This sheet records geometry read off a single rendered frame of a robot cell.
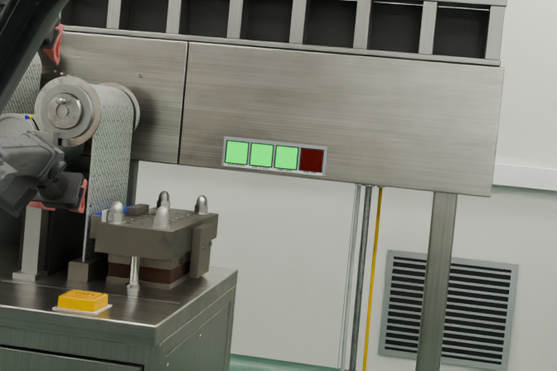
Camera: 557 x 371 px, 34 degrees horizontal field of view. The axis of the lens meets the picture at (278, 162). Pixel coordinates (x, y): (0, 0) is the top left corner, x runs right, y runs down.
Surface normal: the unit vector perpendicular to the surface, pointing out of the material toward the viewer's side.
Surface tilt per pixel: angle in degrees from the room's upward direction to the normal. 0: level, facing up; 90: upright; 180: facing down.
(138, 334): 90
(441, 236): 90
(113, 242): 90
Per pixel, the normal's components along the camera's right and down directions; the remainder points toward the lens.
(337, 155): -0.17, 0.04
